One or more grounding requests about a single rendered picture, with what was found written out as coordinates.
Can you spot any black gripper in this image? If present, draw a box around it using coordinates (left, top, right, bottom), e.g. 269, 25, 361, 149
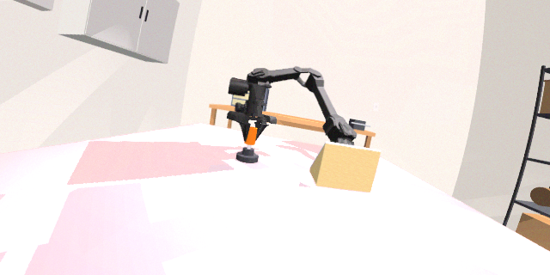
227, 97, 277, 142

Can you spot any orange knob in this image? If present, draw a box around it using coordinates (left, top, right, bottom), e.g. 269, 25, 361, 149
244, 126, 257, 145

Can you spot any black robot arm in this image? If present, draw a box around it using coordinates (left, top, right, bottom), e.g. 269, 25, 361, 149
228, 66, 358, 146

